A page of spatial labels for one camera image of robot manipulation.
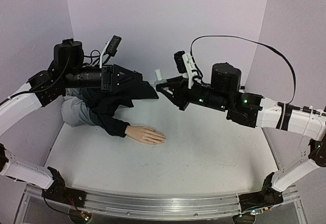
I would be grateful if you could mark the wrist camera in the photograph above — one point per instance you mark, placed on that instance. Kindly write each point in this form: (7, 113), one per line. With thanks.
(109, 50)
(186, 65)

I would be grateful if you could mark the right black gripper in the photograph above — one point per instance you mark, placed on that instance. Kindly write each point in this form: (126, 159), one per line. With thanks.
(186, 94)

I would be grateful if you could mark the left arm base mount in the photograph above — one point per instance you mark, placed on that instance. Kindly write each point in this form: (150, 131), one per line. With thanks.
(59, 192)

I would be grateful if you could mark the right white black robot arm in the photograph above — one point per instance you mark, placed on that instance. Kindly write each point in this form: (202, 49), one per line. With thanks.
(251, 110)

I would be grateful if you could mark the black grey jacket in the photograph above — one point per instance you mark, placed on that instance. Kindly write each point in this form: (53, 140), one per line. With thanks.
(94, 107)

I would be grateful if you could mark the aluminium front rail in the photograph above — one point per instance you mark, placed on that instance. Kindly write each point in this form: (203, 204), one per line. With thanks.
(161, 207)

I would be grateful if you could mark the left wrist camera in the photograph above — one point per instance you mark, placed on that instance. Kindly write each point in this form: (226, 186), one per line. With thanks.
(109, 50)

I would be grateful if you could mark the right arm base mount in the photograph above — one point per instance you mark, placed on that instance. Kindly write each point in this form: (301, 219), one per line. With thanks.
(266, 197)

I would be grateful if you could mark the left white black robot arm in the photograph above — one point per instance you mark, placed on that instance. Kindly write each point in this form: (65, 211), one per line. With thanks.
(31, 96)

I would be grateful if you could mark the mannequin hand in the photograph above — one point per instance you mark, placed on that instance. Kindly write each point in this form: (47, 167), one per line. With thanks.
(145, 135)

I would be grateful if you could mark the clear nail polish bottle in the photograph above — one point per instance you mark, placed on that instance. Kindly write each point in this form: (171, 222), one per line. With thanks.
(158, 82)

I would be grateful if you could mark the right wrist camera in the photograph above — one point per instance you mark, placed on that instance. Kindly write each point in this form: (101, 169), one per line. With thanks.
(186, 65)

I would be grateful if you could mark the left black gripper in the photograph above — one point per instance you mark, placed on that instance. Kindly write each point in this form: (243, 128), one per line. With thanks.
(116, 73)

